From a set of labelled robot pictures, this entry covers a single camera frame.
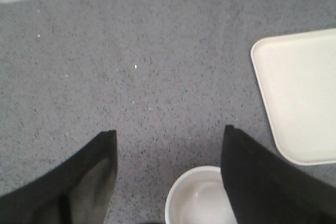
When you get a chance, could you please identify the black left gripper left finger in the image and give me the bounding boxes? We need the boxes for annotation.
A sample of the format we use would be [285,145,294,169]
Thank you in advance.
[1,130,117,223]

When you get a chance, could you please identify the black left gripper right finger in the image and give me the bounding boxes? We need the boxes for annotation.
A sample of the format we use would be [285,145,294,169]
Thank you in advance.
[220,125,335,223]

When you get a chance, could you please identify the white smiley mug black handle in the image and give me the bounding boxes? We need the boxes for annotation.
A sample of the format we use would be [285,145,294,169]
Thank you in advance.
[165,166,237,223]

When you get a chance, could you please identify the cream rectangular tray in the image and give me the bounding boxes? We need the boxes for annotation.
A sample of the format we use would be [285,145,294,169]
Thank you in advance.
[250,28,335,166]

